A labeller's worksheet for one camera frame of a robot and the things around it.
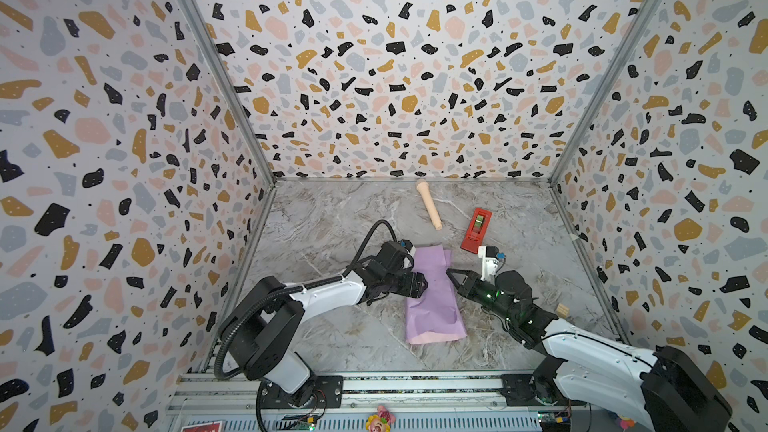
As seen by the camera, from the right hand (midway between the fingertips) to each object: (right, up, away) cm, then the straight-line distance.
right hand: (443, 268), depth 78 cm
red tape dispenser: (+14, +8, +23) cm, 28 cm away
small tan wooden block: (+36, -15, +10) cm, 40 cm away
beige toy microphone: (-3, +23, +39) cm, 45 cm away
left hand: (-6, -5, +8) cm, 11 cm away
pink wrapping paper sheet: (-2, -12, 0) cm, 12 cm away
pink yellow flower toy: (-15, -33, -10) cm, 38 cm away
